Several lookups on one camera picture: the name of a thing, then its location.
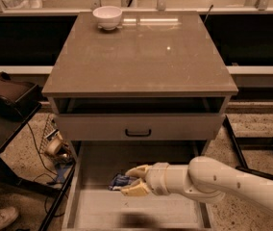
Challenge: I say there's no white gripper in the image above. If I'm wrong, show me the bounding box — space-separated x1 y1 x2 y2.
120 163 169 196

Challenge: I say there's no blue rxbar blueberry wrapper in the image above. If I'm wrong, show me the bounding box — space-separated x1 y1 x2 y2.
108 173 136 191

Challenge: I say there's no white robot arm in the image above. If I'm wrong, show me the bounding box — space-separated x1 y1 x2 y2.
121 156 273 216

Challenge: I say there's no open grey middle drawer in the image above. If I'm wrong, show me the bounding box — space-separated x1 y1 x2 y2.
62 141 212 231

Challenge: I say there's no grey drawer cabinet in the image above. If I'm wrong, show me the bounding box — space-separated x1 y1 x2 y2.
41 10 239 231

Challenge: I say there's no roll of tape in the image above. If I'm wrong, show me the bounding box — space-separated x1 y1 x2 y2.
45 136 62 156

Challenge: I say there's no white sneaker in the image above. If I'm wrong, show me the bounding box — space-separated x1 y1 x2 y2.
0 206 20 231

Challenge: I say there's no black side table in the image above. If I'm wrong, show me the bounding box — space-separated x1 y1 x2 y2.
0 103 75 231

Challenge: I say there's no dark brown bag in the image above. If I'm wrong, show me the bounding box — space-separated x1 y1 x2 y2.
0 72 39 119

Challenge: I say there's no white ceramic bowl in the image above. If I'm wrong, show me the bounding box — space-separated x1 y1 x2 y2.
92 6 122 30

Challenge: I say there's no black drawer handle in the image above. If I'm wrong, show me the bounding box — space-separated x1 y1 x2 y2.
125 129 152 138

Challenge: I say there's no metal wire basket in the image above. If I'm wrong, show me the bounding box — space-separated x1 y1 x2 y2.
39 115 73 164

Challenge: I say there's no black cable on floor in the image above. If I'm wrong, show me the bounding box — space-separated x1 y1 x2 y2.
20 113 67 218

